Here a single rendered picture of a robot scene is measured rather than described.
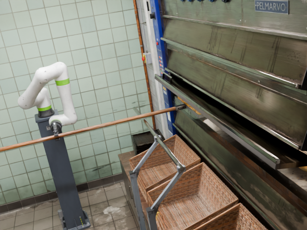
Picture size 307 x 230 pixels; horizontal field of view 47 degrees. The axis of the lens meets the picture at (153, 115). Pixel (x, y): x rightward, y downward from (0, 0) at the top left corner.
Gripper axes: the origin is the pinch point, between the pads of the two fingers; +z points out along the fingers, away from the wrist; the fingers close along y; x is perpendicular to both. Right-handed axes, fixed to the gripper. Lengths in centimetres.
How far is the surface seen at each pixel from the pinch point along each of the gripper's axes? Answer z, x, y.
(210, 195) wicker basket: 56, -96, 51
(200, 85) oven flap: 44, -102, -28
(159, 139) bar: 47, -67, 3
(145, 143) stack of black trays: -39, -73, 42
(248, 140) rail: 128, -89, -24
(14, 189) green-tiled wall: -121, 66, 95
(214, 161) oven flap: 56, -101, 25
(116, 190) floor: -101, -42, 120
